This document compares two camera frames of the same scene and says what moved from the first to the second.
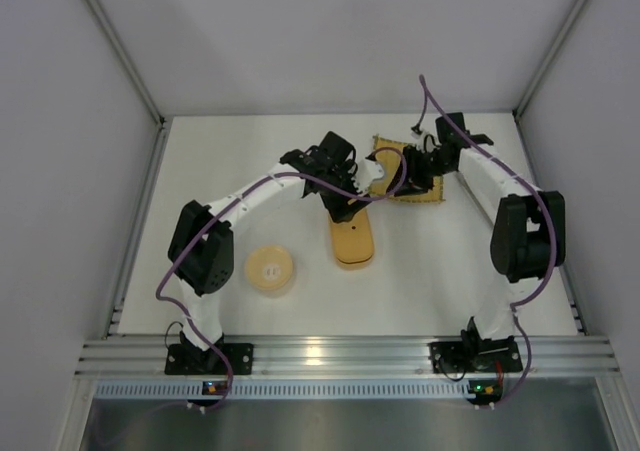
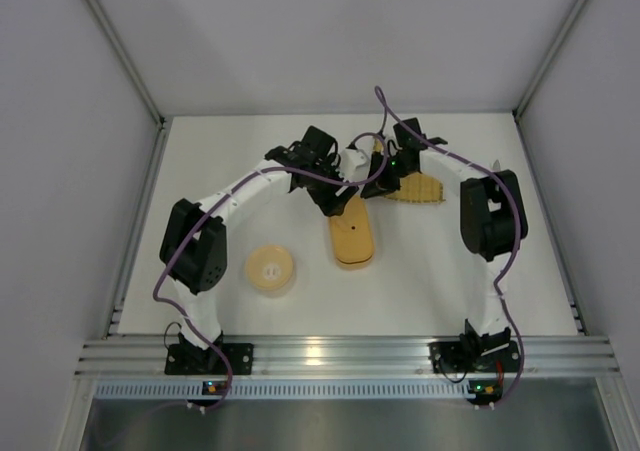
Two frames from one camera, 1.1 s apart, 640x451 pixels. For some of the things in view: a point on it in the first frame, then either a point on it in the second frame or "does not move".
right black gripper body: (410, 172) → (382, 180)
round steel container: (276, 291) does not move
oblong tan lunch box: (354, 265) does not move
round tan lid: (270, 266) does not move
